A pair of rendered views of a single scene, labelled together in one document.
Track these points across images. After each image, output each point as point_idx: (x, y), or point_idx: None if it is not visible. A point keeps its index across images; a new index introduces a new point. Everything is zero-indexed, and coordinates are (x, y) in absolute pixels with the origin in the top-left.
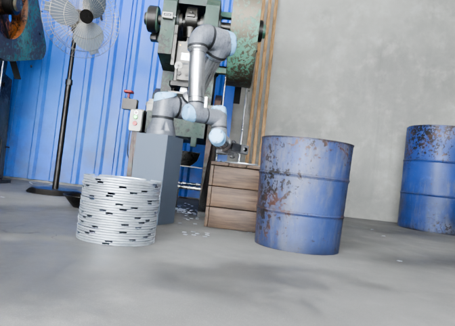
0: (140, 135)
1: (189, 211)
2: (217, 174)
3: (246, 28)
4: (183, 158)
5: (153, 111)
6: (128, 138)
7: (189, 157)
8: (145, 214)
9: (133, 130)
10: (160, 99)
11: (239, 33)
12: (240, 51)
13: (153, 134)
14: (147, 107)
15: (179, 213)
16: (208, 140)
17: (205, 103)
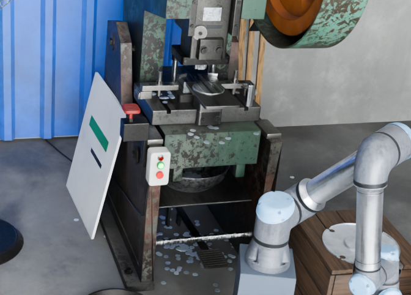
0: (247, 278)
1: (216, 245)
2: (338, 286)
3: None
4: (214, 184)
5: (262, 236)
6: (147, 195)
7: (222, 178)
8: None
9: (156, 185)
10: (277, 223)
11: (335, 8)
12: (328, 30)
13: (270, 277)
14: (154, 119)
15: (222, 273)
16: (270, 172)
17: (249, 96)
